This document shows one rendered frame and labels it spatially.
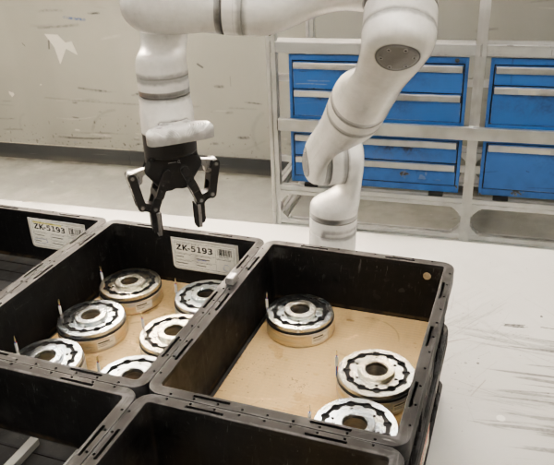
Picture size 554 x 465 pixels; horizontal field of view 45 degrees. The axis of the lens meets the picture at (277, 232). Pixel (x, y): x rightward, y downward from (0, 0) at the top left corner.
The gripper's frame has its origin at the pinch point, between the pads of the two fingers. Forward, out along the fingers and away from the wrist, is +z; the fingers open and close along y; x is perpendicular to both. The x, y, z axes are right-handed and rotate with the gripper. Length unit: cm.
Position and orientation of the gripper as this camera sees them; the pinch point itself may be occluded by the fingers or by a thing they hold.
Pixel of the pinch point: (178, 220)
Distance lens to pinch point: 100.4
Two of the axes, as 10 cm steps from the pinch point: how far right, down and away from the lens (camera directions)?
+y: -9.1, 2.1, -3.6
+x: 4.1, 3.9, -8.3
